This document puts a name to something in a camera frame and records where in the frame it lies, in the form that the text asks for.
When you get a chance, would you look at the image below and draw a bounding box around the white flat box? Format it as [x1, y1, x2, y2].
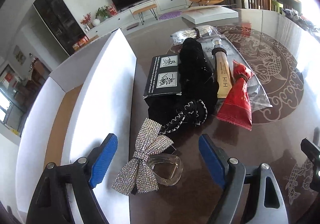
[181, 6, 239, 25]

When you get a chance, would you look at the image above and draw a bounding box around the black velvet hair scrunchie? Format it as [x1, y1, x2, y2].
[147, 38, 220, 125]

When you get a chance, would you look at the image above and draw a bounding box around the purple round rug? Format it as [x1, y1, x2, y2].
[158, 10, 181, 20]

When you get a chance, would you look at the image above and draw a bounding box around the beige cosmetic tube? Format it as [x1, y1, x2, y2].
[212, 37, 232, 99]

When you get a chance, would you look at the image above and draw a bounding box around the bundle of bamboo sticks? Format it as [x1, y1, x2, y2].
[170, 25, 217, 46]

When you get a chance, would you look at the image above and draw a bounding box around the wooden bench stool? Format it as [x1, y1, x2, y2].
[132, 4, 158, 25]

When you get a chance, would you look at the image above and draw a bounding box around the black trimmed hair band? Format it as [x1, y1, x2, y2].
[159, 100, 208, 135]

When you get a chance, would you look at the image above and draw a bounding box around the clear plastic zip bag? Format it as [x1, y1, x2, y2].
[198, 34, 272, 113]

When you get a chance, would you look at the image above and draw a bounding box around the white tv cabinet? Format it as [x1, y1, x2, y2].
[86, 0, 187, 39]

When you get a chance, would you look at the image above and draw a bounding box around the black display cabinet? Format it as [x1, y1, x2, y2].
[34, 0, 86, 55]

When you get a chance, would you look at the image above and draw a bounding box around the black printed box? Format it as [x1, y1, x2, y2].
[143, 54, 182, 106]

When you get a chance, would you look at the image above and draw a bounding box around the red snack packet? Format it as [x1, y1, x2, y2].
[216, 60, 254, 131]

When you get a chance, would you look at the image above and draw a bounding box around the red flower vase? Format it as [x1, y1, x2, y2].
[80, 13, 101, 31]

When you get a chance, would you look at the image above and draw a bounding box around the white cardboard storage box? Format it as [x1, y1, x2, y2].
[15, 29, 137, 223]

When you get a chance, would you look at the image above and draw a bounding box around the rhinestone bow hair clip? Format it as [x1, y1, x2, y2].
[112, 118, 183, 196]

